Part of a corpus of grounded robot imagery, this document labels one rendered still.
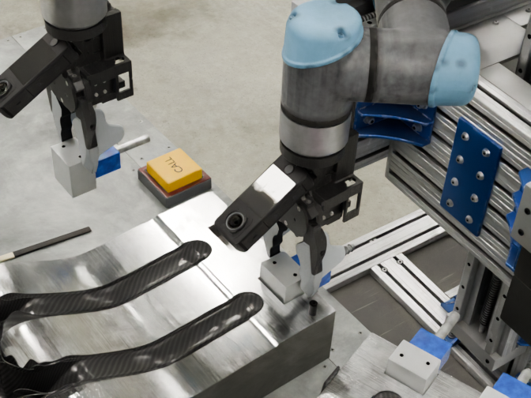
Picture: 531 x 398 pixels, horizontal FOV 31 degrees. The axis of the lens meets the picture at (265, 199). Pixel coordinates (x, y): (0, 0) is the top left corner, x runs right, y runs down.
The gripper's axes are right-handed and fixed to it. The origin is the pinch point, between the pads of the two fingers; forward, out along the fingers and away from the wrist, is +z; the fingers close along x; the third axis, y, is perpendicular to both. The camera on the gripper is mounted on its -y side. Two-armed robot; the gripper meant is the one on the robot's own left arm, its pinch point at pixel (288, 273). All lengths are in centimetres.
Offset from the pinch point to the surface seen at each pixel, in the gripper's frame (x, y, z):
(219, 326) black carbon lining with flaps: -0.4, -10.3, 2.4
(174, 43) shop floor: 168, 89, 90
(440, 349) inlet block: -17.4, 9.5, 3.6
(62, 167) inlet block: 28.7, -14.6, -3.9
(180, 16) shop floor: 181, 100, 90
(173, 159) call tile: 32.7, 4.6, 6.7
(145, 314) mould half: 5.9, -16.5, 2.1
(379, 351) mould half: -12.7, 4.3, 5.0
